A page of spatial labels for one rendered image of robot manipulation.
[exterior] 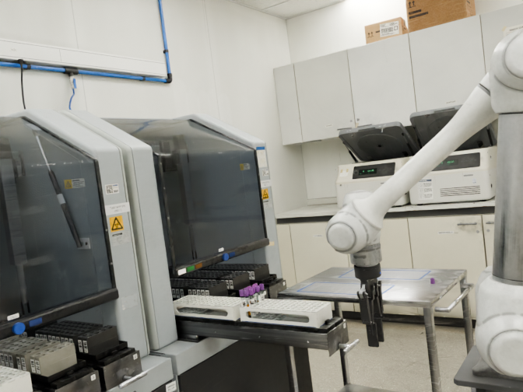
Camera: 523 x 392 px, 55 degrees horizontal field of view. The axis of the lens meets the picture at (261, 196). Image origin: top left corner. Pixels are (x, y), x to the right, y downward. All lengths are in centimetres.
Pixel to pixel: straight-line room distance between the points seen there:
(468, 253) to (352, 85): 162
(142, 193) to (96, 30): 168
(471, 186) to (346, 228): 256
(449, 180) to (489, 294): 255
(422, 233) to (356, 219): 261
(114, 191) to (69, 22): 166
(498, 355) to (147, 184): 118
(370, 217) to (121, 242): 82
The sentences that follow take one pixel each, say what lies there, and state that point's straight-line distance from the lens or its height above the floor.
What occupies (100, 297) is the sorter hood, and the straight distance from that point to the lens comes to 161.
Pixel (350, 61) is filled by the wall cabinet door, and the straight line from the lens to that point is 432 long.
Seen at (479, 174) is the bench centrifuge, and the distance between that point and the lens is 371.
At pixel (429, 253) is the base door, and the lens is 386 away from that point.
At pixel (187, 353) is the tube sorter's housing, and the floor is 72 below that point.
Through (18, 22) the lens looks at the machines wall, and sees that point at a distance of 299.
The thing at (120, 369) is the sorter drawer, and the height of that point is 78.
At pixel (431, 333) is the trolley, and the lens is 176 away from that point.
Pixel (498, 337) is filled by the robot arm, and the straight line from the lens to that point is 121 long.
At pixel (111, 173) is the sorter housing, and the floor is 135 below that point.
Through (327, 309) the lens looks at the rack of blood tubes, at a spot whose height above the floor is 85.
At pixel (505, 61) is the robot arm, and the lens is 116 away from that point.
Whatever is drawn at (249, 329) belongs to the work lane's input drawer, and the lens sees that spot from 168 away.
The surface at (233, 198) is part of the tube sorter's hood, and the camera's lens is 210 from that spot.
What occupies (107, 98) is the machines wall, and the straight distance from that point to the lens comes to 318.
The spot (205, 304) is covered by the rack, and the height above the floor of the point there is 86.
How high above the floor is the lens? 131
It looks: 3 degrees down
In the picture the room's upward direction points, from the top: 7 degrees counter-clockwise
